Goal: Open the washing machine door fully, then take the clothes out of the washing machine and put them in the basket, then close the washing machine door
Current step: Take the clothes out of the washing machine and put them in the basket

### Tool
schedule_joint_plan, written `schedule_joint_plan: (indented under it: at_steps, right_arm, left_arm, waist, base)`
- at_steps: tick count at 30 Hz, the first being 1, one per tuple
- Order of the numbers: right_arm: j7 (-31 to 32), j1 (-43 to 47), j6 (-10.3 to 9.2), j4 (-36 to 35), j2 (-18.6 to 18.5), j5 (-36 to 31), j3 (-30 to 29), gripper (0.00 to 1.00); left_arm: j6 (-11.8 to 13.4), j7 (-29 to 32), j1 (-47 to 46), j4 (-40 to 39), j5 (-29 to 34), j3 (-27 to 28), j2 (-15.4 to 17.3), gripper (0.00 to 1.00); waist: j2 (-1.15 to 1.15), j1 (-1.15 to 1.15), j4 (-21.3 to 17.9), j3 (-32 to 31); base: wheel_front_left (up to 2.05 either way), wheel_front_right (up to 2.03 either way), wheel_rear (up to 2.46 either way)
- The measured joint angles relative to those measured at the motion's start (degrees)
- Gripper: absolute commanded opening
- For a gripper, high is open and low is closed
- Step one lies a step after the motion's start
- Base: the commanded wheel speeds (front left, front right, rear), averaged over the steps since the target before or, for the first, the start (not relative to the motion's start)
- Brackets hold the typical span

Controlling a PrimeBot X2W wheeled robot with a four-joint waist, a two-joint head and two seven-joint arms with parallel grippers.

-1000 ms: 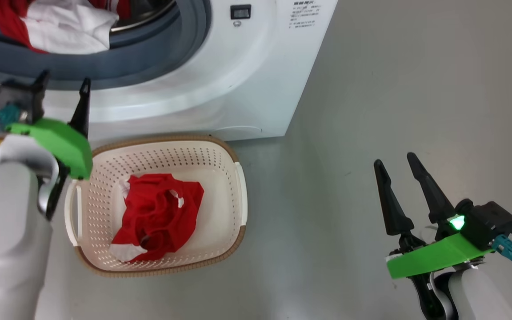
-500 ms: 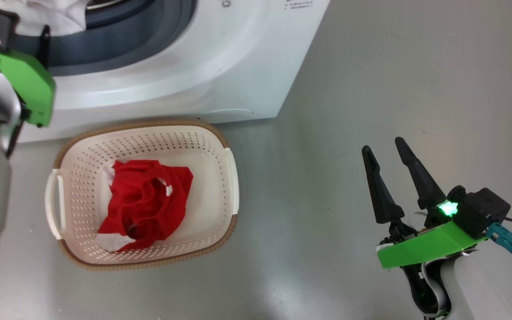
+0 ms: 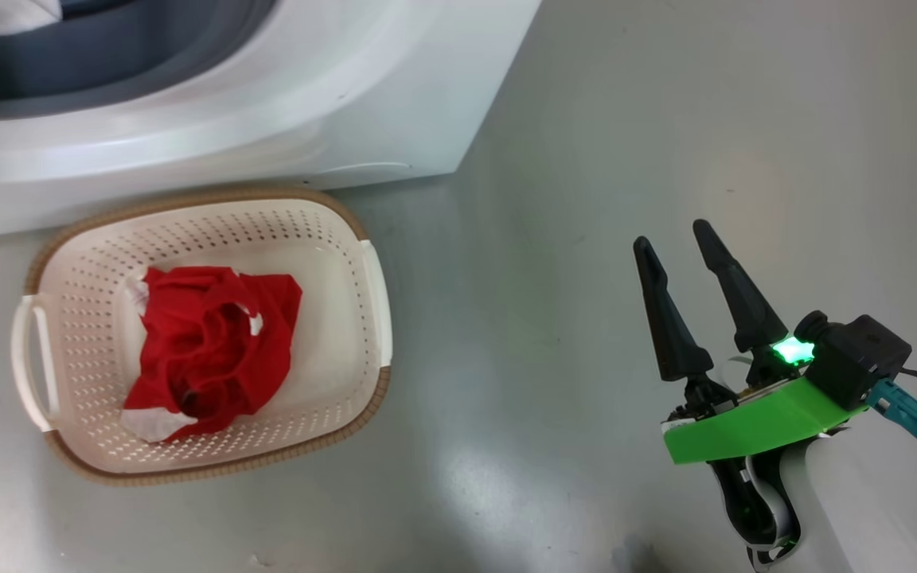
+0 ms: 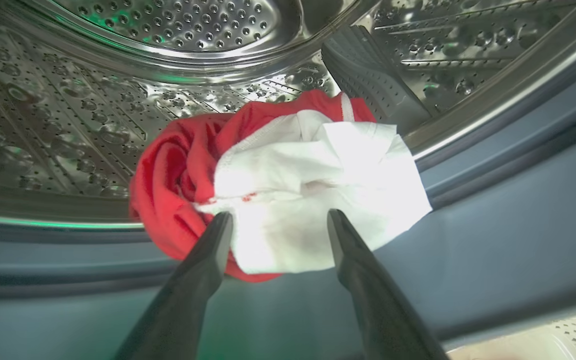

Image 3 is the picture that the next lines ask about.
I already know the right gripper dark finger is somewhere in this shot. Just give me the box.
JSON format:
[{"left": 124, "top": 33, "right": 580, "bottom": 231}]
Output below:
[
  {"left": 632, "top": 236, "right": 716, "bottom": 383},
  {"left": 692, "top": 219, "right": 791, "bottom": 356}
]

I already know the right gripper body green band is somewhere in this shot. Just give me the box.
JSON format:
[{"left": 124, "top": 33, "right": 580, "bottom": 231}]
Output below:
[{"left": 662, "top": 338, "right": 867, "bottom": 569}]

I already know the red garment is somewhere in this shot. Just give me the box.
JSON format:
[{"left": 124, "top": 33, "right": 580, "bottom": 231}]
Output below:
[{"left": 119, "top": 265, "right": 304, "bottom": 444}]

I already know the white washing machine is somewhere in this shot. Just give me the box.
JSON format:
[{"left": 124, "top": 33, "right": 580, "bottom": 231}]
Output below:
[{"left": 0, "top": 0, "right": 544, "bottom": 243}]

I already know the cream perforated laundry basket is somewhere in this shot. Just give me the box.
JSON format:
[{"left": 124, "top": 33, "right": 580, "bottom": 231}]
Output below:
[{"left": 11, "top": 186, "right": 394, "bottom": 487}]

